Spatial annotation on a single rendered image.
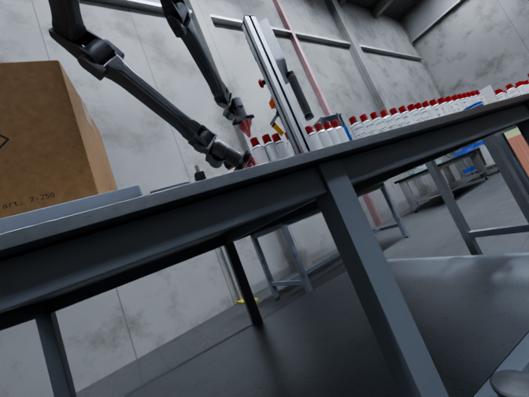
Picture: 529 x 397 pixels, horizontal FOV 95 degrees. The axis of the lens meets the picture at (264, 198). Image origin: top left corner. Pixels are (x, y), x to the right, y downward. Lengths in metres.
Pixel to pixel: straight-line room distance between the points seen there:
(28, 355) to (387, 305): 3.20
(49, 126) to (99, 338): 2.94
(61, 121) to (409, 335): 0.72
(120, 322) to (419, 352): 3.01
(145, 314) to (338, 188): 3.00
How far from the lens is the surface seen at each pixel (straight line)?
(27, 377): 3.43
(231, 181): 0.40
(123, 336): 3.32
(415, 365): 0.61
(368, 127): 1.34
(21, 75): 0.58
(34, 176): 0.49
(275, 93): 0.96
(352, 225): 0.52
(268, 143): 0.98
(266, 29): 1.12
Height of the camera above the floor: 0.71
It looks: 8 degrees up
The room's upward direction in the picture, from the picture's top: 22 degrees counter-clockwise
